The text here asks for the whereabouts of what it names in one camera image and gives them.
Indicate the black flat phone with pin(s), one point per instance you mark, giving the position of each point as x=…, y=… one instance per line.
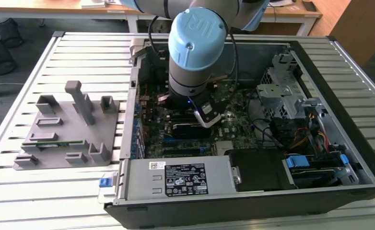
x=308, y=6

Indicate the silver power supply black label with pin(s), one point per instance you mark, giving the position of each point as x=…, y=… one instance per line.
x=139, y=179

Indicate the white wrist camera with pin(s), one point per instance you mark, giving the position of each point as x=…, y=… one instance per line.
x=207, y=119

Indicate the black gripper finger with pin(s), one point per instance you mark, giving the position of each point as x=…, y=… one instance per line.
x=163, y=100

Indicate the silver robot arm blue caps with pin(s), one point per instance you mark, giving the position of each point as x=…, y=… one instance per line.
x=194, y=36

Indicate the black plastic shroud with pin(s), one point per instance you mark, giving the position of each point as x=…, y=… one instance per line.
x=260, y=170

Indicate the blue disk carrier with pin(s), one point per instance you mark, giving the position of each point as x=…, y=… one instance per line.
x=298, y=163

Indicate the black graphics card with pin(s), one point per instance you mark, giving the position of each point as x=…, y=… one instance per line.
x=188, y=132

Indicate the grey parts rack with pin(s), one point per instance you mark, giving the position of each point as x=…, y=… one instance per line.
x=72, y=124

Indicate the blue plastic case latch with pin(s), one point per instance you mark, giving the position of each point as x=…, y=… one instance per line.
x=106, y=182

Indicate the brown wooden cabinet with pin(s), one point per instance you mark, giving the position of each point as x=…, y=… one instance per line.
x=360, y=24

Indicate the black RAM slot bank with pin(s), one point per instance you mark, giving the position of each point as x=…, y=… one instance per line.
x=179, y=119

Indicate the black open PC case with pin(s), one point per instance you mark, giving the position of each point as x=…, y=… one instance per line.
x=207, y=213

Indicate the white box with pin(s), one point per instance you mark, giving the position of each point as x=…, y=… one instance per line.
x=92, y=3

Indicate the silver chipset heatsink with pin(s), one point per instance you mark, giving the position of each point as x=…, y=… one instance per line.
x=224, y=146

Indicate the green motherboard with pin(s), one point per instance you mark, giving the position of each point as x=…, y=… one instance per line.
x=239, y=115

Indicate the green RAM stick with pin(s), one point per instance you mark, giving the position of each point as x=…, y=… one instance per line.
x=60, y=143

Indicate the silver metal drive cage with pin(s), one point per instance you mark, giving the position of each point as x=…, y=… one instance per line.
x=272, y=90

